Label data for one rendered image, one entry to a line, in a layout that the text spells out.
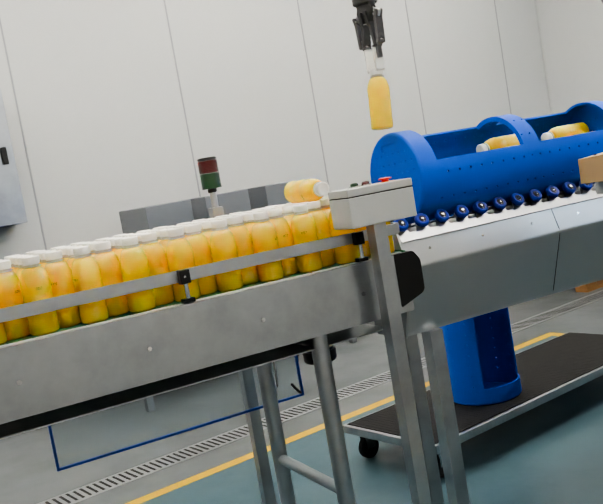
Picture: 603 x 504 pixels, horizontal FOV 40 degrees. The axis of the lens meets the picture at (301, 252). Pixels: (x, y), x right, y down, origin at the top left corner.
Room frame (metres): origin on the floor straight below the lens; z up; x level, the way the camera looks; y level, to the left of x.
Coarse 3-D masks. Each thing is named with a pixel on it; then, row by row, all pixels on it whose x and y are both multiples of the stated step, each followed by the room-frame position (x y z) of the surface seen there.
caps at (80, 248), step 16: (272, 208) 2.33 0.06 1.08; (288, 208) 2.27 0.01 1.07; (304, 208) 2.21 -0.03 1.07; (192, 224) 2.14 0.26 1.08; (208, 224) 2.16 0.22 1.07; (224, 224) 2.11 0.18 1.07; (96, 240) 2.24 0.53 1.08; (112, 240) 2.12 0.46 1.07; (128, 240) 2.00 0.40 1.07; (144, 240) 2.06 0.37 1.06; (16, 256) 2.07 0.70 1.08; (32, 256) 1.90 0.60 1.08; (48, 256) 1.95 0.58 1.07
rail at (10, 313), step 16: (320, 240) 2.20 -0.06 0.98; (336, 240) 2.22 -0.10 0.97; (352, 240) 2.24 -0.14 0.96; (256, 256) 2.11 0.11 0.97; (272, 256) 2.13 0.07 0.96; (288, 256) 2.15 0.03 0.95; (176, 272) 2.02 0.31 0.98; (192, 272) 2.03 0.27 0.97; (208, 272) 2.05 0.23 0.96; (224, 272) 2.07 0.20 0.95; (96, 288) 1.93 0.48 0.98; (112, 288) 1.94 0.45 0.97; (128, 288) 1.96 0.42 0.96; (144, 288) 1.98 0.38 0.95; (32, 304) 1.86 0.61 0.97; (48, 304) 1.88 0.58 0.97; (64, 304) 1.89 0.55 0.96; (80, 304) 1.91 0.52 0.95; (0, 320) 1.83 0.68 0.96
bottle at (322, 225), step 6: (312, 210) 2.26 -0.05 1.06; (318, 210) 2.27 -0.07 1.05; (312, 216) 2.26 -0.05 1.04; (318, 216) 2.25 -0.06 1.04; (324, 216) 2.26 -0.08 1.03; (318, 222) 2.25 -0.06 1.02; (324, 222) 2.26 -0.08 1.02; (318, 228) 2.25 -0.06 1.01; (324, 228) 2.26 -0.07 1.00; (318, 234) 2.25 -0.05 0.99; (324, 234) 2.25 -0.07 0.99; (330, 234) 2.28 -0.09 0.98; (324, 252) 2.25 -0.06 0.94; (330, 252) 2.26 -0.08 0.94; (324, 258) 2.25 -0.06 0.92; (330, 258) 2.26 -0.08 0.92; (324, 264) 2.25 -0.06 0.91; (330, 264) 2.26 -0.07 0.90
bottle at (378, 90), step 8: (376, 80) 2.50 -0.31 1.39; (384, 80) 2.51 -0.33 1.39; (368, 88) 2.52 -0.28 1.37; (376, 88) 2.50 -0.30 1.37; (384, 88) 2.50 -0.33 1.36; (368, 96) 2.52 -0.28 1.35; (376, 96) 2.50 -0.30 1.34; (384, 96) 2.50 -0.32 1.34; (376, 104) 2.50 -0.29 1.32; (384, 104) 2.50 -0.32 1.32; (376, 112) 2.50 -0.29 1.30; (384, 112) 2.50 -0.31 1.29; (376, 120) 2.50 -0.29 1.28; (384, 120) 2.49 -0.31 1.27; (392, 120) 2.51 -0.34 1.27; (376, 128) 2.50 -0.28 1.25; (384, 128) 2.54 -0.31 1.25
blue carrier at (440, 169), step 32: (480, 128) 2.80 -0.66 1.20; (512, 128) 2.66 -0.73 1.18; (544, 128) 2.99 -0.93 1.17; (384, 160) 2.60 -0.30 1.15; (416, 160) 2.45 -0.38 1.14; (448, 160) 2.49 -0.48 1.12; (480, 160) 2.54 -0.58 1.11; (512, 160) 2.59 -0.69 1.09; (544, 160) 2.65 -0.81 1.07; (576, 160) 2.72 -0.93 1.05; (416, 192) 2.47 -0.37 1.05; (448, 192) 2.49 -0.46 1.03; (480, 192) 2.56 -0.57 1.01; (512, 192) 2.64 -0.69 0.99; (544, 192) 2.76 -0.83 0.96
